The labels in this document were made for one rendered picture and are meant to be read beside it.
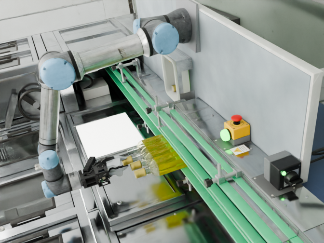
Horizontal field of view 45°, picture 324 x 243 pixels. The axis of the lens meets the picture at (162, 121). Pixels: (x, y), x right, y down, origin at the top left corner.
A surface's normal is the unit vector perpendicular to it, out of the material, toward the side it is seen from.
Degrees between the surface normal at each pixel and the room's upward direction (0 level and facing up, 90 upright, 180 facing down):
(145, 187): 90
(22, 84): 90
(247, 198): 90
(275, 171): 0
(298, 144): 0
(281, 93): 0
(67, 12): 90
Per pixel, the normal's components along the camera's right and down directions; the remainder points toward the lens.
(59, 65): 0.24, 0.40
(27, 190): -0.12, -0.87
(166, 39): 0.48, 0.32
